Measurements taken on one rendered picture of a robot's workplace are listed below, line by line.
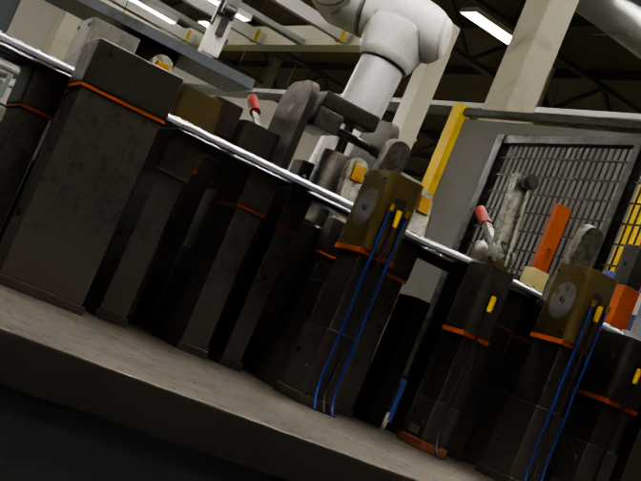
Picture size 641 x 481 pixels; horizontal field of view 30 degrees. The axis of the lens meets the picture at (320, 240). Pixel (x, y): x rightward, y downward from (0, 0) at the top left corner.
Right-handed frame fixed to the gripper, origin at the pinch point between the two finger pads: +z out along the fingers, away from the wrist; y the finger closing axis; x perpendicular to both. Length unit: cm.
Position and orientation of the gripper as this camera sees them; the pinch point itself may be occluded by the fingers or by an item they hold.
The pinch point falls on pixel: (211, 46)
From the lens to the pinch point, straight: 216.7
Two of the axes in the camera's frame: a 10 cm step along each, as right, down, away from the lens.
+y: 2.4, 0.1, -9.7
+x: 8.9, 3.9, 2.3
